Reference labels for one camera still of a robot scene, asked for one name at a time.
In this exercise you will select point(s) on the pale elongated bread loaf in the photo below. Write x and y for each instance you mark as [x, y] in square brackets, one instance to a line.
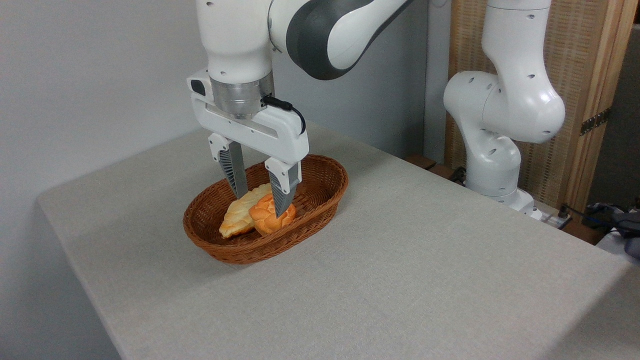
[237, 212]

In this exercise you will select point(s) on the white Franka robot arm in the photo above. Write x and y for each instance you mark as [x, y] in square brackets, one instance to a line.
[515, 100]

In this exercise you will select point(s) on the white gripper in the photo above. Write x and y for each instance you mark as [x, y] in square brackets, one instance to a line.
[280, 135]

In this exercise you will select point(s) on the round orange bread roll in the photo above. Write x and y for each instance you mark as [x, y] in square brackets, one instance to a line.
[270, 220]

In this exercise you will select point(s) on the wooden rattan folding screen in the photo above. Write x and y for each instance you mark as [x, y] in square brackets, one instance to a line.
[585, 60]

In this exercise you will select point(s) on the black metal screen hinge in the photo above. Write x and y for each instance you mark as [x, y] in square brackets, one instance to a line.
[595, 121]

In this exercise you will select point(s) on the grey blue device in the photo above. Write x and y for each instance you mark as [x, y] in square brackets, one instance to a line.
[627, 225]

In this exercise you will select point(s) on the brown wicker oval basket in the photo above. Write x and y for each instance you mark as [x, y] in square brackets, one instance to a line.
[320, 185]

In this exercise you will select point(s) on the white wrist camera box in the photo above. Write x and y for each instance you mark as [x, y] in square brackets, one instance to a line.
[198, 86]

